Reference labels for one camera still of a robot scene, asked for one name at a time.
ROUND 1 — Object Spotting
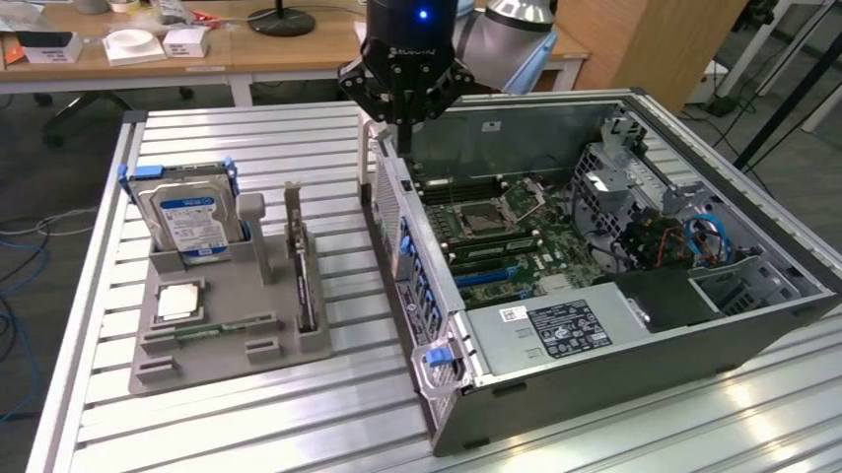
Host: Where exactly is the installed black RAM stick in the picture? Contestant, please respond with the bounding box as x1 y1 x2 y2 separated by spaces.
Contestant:
450 236 538 262

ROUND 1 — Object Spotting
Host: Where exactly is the blue expansion slot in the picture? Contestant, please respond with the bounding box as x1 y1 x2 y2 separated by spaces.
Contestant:
454 265 518 289

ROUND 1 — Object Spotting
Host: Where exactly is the blue floor cable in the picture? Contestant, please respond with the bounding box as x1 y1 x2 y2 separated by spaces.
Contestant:
0 236 51 425

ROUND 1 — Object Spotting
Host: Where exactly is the black and red wire bundle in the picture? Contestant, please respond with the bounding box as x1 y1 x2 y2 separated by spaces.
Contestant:
624 211 700 270

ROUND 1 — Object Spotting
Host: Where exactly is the small white cardboard box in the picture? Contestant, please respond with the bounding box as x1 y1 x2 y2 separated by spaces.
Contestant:
162 27 213 58

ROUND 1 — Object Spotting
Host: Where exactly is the grey parts rack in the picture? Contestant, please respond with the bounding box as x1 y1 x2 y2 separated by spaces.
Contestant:
130 192 336 398

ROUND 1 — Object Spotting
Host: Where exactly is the CPU socket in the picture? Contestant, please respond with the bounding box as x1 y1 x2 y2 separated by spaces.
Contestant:
457 199 513 237

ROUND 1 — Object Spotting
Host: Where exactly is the graphics card with metal bracket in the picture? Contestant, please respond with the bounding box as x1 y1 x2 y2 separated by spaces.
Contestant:
284 180 317 334

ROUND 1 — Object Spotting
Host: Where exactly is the metal disk bay cage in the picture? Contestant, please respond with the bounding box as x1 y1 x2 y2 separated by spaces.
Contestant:
570 142 712 270

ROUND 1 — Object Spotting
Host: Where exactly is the green RAM stick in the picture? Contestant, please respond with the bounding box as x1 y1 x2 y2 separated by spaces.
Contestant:
171 317 255 341

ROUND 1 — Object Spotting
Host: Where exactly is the white box with black lid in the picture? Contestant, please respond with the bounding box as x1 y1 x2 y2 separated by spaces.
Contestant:
14 30 86 64

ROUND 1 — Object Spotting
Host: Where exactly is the open black PC case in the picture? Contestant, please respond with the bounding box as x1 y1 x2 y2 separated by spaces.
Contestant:
357 87 842 457

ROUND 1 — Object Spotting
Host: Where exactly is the white floor cable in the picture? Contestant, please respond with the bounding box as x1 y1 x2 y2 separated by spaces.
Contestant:
0 206 101 237

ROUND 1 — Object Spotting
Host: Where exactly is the green motherboard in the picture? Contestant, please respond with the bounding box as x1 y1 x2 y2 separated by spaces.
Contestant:
418 169 610 309

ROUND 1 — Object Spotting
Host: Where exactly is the white desk frame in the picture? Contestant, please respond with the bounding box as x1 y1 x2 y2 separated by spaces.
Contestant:
713 0 842 134

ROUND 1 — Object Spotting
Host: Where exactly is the blue data wire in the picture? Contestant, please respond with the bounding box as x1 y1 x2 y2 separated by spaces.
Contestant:
684 212 736 265

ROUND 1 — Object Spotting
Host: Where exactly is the white box with round hole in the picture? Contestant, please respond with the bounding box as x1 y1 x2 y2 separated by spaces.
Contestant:
102 28 169 67

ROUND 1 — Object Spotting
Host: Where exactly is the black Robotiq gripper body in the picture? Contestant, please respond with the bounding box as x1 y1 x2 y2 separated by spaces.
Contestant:
358 0 462 93

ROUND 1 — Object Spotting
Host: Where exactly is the black chair base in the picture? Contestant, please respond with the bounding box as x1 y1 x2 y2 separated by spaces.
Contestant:
33 86 197 147

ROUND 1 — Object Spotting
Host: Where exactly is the metal socket cover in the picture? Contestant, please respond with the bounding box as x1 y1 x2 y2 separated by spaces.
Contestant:
500 177 548 218

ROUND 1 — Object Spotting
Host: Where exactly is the black round lamp base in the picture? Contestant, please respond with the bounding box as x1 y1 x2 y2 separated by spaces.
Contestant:
246 0 318 38

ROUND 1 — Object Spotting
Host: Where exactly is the grey power supply unit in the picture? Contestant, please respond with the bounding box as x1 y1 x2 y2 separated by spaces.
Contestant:
464 283 653 378

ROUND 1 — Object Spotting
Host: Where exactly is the silver CPU chip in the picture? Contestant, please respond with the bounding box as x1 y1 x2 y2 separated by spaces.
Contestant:
155 284 203 319

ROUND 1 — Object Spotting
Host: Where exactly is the hard disk in blue caddy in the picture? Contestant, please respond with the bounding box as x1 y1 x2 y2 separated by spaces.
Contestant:
118 157 239 260

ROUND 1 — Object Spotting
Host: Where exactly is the wooden desk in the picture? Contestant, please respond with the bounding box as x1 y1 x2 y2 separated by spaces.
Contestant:
0 0 592 107

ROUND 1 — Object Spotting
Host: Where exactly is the black slanted stand pole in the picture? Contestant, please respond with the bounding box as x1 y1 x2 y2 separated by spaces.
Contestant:
733 0 842 171

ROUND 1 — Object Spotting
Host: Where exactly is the black floor power adapter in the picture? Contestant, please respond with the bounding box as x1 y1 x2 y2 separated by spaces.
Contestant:
707 96 745 118

